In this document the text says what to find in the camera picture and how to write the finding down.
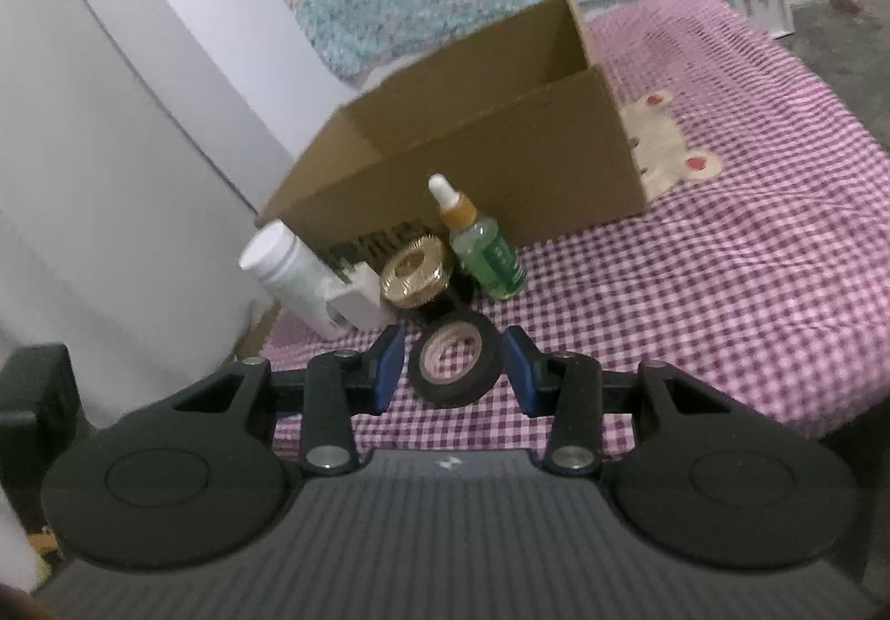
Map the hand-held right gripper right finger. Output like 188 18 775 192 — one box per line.
504 324 706 477

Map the white charger plug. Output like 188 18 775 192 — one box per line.
323 262 394 333

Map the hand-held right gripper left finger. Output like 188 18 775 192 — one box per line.
167 324 406 477

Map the white plastic bottle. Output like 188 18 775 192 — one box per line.
238 220 349 339

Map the brown cardboard box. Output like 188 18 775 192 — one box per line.
254 0 651 266

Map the purple checkered tablecloth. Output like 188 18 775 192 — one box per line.
260 0 890 461

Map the dark rounded block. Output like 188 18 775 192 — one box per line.
0 345 95 524

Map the black tape roll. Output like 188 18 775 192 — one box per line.
407 312 503 402

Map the green dropper bottle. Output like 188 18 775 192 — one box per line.
427 173 527 301

